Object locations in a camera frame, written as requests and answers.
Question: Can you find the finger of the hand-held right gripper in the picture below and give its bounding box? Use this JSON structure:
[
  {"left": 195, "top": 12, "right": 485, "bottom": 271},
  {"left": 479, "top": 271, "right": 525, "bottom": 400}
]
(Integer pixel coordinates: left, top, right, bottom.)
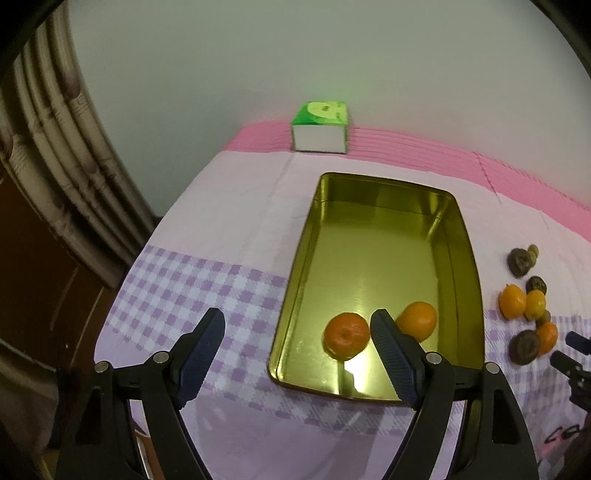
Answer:
[
  {"left": 549, "top": 350, "right": 591, "bottom": 385},
  {"left": 565, "top": 331, "right": 591, "bottom": 355}
]

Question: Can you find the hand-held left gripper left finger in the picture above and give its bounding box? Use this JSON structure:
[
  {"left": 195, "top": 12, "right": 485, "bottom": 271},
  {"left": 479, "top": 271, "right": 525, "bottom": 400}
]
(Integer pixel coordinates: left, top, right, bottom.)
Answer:
[{"left": 55, "top": 308, "right": 226, "bottom": 480}]

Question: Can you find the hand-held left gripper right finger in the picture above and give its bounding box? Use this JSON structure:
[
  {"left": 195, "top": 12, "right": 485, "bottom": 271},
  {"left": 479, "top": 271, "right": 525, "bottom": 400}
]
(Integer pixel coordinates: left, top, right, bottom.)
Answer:
[{"left": 370, "top": 308, "right": 541, "bottom": 480}]

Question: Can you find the small orange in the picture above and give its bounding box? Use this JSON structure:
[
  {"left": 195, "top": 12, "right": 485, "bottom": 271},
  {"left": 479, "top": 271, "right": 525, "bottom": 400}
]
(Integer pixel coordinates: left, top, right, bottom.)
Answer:
[
  {"left": 499, "top": 283, "right": 527, "bottom": 320},
  {"left": 536, "top": 321, "right": 559, "bottom": 355}
]

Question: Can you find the smooth orange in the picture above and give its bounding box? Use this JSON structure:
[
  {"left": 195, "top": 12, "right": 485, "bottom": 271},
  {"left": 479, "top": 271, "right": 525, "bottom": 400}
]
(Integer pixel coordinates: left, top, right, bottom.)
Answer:
[{"left": 396, "top": 301, "right": 438, "bottom": 343}]

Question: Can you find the orange with green stem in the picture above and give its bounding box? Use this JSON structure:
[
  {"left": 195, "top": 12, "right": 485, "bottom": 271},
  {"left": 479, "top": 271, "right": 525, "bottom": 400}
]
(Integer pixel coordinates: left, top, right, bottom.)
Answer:
[{"left": 324, "top": 312, "right": 371, "bottom": 361}]

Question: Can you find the small yellow-orange kumquat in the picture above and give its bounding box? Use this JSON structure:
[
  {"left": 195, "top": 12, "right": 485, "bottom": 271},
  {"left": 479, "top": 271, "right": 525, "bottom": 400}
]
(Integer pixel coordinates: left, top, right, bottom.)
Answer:
[{"left": 525, "top": 289, "right": 547, "bottom": 320}]

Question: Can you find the gold tin box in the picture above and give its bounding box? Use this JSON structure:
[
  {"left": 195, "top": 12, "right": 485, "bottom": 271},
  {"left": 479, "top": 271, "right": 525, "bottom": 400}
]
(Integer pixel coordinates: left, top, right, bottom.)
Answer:
[{"left": 268, "top": 172, "right": 485, "bottom": 403}]

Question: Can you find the pink and purple checked tablecloth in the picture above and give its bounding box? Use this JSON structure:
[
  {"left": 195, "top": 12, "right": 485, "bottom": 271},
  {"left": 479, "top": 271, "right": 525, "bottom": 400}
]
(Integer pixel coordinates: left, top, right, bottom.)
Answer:
[{"left": 95, "top": 121, "right": 591, "bottom": 480}]

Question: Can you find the brown wooden cabinet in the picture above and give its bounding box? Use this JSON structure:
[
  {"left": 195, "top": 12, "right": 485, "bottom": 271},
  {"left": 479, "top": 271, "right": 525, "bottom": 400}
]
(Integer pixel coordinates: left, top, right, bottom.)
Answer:
[{"left": 0, "top": 161, "right": 122, "bottom": 370}]

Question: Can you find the green tissue pack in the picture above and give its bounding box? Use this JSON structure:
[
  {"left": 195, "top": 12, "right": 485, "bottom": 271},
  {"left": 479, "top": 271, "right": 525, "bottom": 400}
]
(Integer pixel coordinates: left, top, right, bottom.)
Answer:
[{"left": 292, "top": 100, "right": 354, "bottom": 154}]

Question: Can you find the beige patterned curtain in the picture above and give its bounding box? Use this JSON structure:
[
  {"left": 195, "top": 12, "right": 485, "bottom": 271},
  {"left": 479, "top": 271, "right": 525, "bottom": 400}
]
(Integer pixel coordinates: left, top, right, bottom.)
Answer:
[{"left": 0, "top": 23, "right": 158, "bottom": 289}]

